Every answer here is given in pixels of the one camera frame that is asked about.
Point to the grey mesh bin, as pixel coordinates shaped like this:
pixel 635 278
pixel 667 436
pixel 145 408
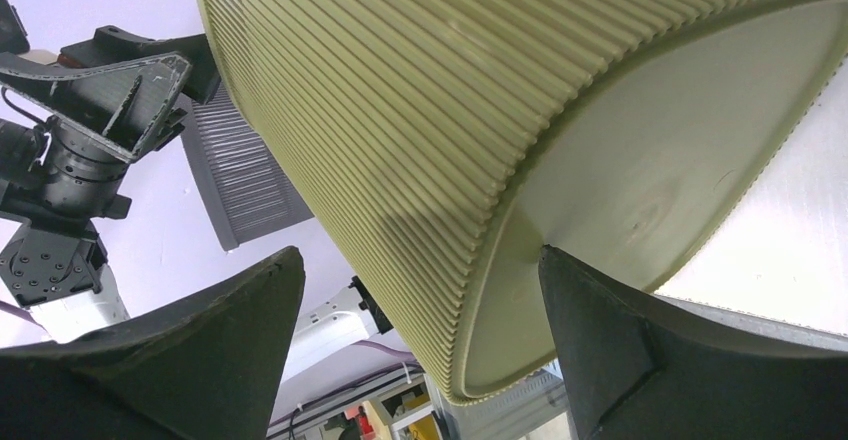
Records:
pixel 244 191

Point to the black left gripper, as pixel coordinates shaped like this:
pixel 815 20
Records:
pixel 116 107

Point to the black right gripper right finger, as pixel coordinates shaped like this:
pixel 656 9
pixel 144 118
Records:
pixel 638 367

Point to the white perforated plastic basket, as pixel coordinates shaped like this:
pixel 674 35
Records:
pixel 782 252

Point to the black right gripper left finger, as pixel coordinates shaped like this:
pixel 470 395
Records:
pixel 207 366

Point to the olive green mesh bin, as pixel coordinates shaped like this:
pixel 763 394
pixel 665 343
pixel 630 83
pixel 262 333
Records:
pixel 442 143

